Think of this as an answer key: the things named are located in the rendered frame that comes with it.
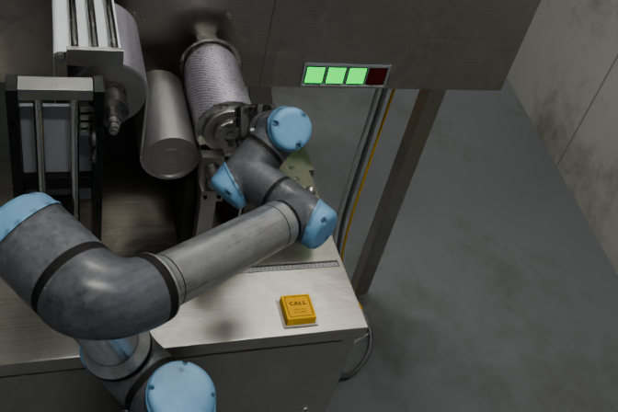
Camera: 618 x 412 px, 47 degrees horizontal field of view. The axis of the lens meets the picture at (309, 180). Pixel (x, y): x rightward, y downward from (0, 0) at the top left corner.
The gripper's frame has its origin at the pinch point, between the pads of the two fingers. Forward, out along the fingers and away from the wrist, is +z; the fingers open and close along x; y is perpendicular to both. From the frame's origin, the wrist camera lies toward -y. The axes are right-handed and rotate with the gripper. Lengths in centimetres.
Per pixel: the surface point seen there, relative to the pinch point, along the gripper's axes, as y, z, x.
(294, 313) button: -38.1, 4.3, -12.6
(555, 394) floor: -96, 79, -142
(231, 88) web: 12.1, 3.8, 1.2
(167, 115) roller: 6.6, 9.4, 14.1
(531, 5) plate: 37, 17, -86
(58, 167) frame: -4.1, -4.2, 36.9
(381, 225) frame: -29, 93, -76
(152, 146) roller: -0.2, 5.1, 18.1
